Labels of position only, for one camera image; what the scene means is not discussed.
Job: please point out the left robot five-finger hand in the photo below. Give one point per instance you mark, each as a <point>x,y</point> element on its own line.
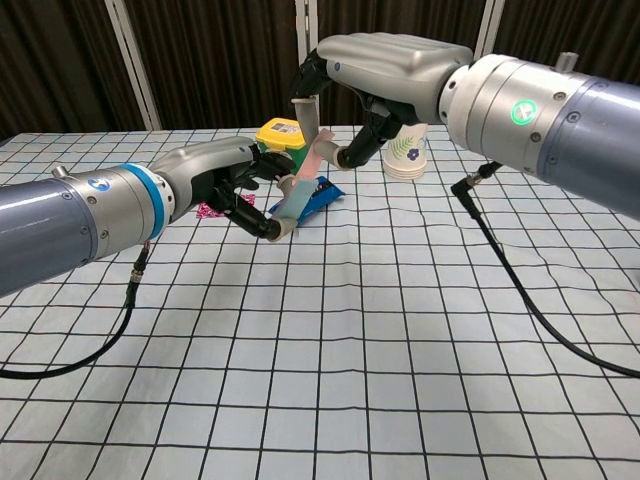
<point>210,165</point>

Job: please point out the white metal screen frame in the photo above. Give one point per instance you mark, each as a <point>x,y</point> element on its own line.
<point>132,65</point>
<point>489,25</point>

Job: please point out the pink strip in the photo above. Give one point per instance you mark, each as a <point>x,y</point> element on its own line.
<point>312,161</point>

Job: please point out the pink patterned snack packet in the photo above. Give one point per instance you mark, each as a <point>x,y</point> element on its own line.
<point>205,211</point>

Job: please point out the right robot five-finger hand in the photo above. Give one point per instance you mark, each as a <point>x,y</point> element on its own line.
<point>395,60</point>

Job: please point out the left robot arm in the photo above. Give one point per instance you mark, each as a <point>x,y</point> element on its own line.
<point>60,220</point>

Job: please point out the blue cookie snack pack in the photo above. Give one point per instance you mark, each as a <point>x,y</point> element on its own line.
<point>325,192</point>

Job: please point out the checkered light blue tablecloth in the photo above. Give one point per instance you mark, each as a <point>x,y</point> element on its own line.
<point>320,350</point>

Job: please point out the yellow lidded plastic tub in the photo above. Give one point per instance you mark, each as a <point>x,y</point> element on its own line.
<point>280,132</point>

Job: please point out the white floral paper cup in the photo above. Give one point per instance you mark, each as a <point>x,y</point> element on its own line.
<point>407,155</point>

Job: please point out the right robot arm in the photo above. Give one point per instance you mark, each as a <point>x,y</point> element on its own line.
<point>560,125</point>

